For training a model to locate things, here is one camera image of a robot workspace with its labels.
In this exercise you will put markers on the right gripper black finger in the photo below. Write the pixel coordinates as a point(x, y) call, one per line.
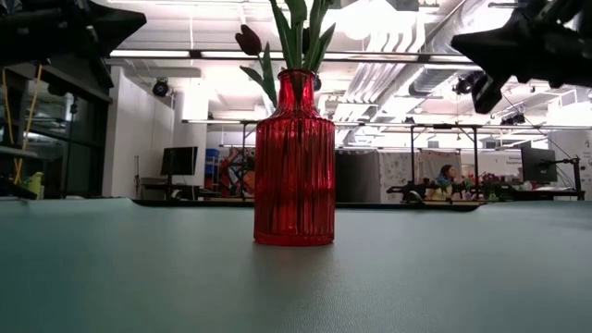
point(499, 57)
point(495, 37)

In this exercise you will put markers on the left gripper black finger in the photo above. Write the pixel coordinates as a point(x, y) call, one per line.
point(115, 34)
point(115, 18)

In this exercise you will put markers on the black artificial tulip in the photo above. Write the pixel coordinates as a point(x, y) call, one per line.
point(248, 39)

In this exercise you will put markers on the red artificial tulip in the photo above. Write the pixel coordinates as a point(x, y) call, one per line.
point(316, 51)

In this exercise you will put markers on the black monitor on arm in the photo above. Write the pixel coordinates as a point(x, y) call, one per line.
point(538, 165)

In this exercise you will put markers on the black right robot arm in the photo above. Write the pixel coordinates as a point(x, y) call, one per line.
point(583, 55)

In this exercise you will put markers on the red ribbed glass vase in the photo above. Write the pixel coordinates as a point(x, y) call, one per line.
point(294, 176)

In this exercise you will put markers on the black ceiling spotlight cluster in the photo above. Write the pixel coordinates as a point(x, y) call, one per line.
point(462, 85)

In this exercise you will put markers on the small black ceiling spotlight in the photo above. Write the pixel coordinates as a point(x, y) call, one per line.
point(513, 119)

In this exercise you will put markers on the black round ceiling lamp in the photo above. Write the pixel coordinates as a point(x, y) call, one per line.
point(160, 88)
point(316, 83)

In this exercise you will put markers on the thin yellow rod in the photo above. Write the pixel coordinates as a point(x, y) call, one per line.
point(30, 115)

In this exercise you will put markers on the background flower bunch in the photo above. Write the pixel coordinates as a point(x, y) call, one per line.
point(490, 182)

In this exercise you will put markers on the person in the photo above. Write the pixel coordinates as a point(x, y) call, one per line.
point(446, 176)

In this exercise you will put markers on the grey side table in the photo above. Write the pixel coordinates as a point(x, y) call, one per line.
point(14, 152)

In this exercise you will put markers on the black computer monitor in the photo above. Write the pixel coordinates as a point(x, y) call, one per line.
point(179, 160)

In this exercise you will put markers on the yellow-green bottle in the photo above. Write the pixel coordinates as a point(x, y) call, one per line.
point(34, 184)

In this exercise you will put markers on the white patterned curtain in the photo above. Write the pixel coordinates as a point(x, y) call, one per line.
point(393, 173)

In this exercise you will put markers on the blue storage bin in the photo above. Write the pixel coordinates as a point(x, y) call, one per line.
point(213, 159)

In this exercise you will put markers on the background office desk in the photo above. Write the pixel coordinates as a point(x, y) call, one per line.
point(185, 189)

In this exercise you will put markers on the black partition panel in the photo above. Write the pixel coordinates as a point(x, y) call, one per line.
point(356, 176)

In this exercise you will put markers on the green table mat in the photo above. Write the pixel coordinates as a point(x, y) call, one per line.
point(139, 277)

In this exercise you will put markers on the silver ventilation duct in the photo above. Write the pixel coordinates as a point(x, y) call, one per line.
point(435, 69)

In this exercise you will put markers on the black background station frame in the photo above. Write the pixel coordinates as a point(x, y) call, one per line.
point(412, 152)

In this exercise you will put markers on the colourful wall mural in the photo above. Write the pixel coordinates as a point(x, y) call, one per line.
point(240, 171)

